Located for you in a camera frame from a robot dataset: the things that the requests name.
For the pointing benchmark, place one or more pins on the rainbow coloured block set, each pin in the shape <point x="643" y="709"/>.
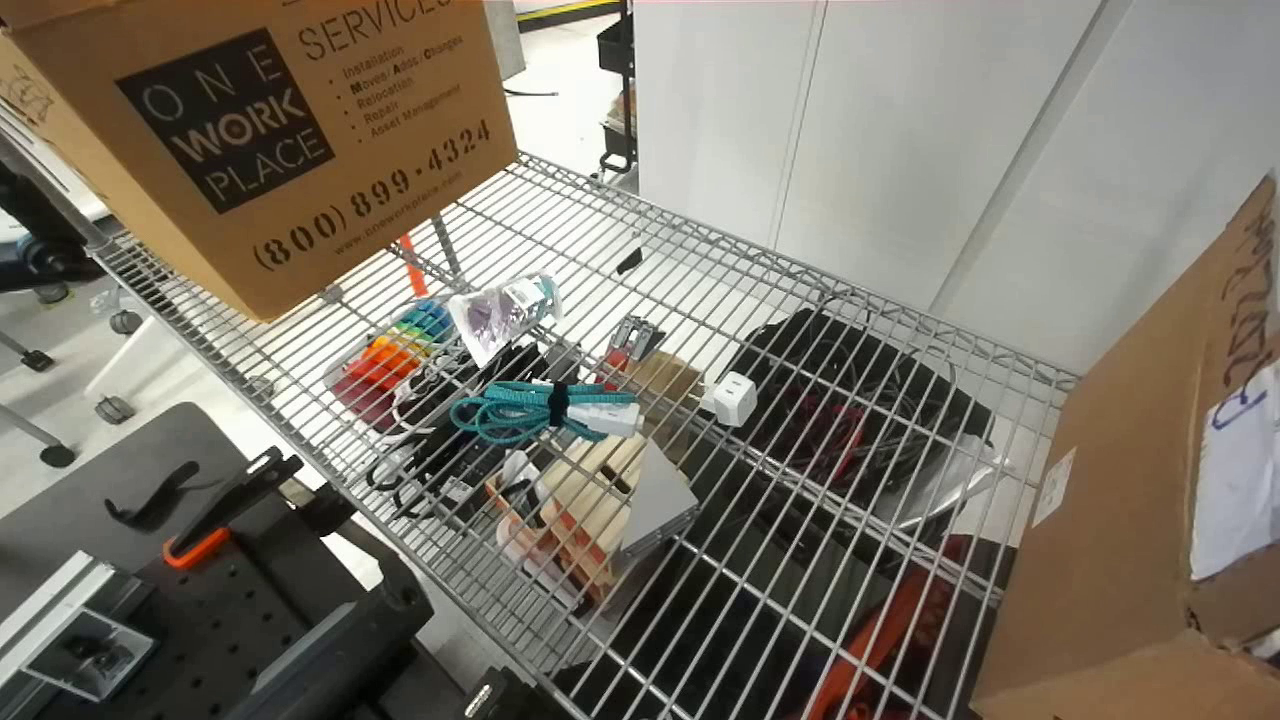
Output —
<point x="367" y="381"/>

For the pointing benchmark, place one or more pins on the brown cardboard box right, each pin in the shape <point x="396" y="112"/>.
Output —
<point x="1105" y="618"/>

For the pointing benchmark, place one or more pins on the white charger cube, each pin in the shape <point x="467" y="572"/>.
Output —
<point x="733" y="396"/>

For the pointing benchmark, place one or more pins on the cardboard box with black logo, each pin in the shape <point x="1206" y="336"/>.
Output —
<point x="261" y="144"/>

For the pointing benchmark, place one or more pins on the plastic bag with purple item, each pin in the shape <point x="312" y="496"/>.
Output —
<point x="485" y="320"/>

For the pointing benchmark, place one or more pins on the light wooden box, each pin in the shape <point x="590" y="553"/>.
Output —
<point x="585" y="504"/>

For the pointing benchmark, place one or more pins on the wire shelf rack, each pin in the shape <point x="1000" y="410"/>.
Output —
<point x="731" y="618"/>

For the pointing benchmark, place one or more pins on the orange tool under shelf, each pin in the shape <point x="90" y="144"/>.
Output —
<point x="887" y="655"/>

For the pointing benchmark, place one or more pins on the grey triangular block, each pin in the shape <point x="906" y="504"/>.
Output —
<point x="656" y="502"/>

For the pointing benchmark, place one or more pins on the black perforated work table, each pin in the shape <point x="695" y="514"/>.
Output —
<point x="298" y="618"/>

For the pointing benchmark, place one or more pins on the orange marker pen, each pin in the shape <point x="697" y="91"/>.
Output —
<point x="416" y="283"/>

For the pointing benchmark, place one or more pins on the orange handled clamp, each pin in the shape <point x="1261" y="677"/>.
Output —
<point x="210" y="530"/>

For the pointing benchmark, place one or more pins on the red and black small box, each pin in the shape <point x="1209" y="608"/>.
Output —
<point x="628" y="340"/>

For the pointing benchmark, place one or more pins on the white paper label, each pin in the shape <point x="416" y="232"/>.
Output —
<point x="1237" y="488"/>

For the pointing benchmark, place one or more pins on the black bag under shelf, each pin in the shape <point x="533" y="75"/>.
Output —
<point x="867" y="419"/>

